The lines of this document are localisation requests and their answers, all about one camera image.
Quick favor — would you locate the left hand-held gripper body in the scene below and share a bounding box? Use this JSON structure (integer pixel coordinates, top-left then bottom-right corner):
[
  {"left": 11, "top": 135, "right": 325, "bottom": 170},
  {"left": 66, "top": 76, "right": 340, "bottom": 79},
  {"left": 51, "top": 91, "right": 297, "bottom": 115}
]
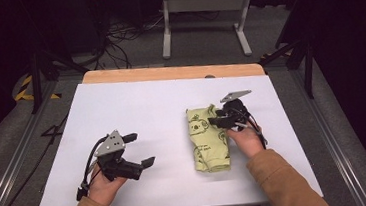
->
[{"left": 91, "top": 127, "right": 145, "bottom": 185}]

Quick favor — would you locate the person's left hand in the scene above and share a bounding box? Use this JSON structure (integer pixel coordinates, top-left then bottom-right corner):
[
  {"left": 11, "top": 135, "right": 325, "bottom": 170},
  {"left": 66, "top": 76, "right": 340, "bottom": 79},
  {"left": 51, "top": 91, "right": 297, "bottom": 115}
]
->
[{"left": 84, "top": 164, "right": 131, "bottom": 206}]

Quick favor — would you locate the grey metal table frame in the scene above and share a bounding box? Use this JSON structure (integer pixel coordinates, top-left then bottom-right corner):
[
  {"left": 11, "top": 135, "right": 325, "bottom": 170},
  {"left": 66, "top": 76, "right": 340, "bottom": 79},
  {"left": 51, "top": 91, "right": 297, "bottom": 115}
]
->
[{"left": 157, "top": 0, "right": 259, "bottom": 65}]

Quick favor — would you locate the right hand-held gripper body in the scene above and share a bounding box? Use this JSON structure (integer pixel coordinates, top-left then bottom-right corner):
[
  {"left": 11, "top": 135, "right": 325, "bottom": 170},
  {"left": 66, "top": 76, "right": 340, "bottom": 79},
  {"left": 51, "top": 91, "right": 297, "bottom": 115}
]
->
[{"left": 218, "top": 89, "right": 255, "bottom": 131}]

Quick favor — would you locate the yellow black hazard tape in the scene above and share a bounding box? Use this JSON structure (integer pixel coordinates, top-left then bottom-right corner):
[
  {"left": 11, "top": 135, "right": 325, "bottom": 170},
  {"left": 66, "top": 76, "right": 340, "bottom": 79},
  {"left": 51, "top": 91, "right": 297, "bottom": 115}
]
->
[{"left": 12, "top": 72, "right": 63, "bottom": 104}]

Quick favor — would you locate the right hand-held gripper black cable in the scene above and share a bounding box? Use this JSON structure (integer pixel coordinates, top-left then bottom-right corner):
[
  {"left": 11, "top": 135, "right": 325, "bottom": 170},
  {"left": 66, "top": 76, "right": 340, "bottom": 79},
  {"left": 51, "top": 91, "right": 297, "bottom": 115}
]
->
[{"left": 235, "top": 104, "right": 270, "bottom": 152}]

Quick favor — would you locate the green printed baby romper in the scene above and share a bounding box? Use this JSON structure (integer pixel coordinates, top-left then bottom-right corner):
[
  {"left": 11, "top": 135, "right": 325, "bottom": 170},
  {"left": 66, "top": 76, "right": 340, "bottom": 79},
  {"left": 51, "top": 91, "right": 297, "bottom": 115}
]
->
[{"left": 184, "top": 102, "right": 233, "bottom": 176}]

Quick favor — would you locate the aluminium floor rail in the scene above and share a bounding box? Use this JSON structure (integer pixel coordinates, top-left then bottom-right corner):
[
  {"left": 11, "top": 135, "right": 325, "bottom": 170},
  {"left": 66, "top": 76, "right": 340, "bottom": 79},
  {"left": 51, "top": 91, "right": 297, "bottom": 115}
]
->
[
  {"left": 290, "top": 63, "right": 366, "bottom": 206},
  {"left": 0, "top": 78, "right": 70, "bottom": 206}
]

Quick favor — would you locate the bundle of black floor cables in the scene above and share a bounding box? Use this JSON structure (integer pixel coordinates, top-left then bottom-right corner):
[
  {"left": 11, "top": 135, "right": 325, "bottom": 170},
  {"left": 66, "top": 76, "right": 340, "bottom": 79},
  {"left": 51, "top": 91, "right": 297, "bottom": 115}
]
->
[{"left": 87, "top": 13, "right": 169, "bottom": 72}]

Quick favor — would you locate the white table mat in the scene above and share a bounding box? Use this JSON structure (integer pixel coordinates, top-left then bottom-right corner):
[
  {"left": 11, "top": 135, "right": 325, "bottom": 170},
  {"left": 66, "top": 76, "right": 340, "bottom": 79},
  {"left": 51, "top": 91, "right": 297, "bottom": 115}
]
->
[{"left": 24, "top": 63, "right": 324, "bottom": 206}]

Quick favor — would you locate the black metal stand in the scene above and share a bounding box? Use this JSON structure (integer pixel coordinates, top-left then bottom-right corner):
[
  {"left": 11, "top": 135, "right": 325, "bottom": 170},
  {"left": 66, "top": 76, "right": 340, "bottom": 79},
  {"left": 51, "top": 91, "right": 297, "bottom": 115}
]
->
[
  {"left": 257, "top": 37, "right": 319, "bottom": 104},
  {"left": 25, "top": 45, "right": 92, "bottom": 115}
]

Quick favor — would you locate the person's right hand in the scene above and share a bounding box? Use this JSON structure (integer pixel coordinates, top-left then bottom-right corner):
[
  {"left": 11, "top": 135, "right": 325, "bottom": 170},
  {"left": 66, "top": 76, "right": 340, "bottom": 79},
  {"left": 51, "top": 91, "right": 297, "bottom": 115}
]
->
[{"left": 225, "top": 124, "right": 267, "bottom": 161}]

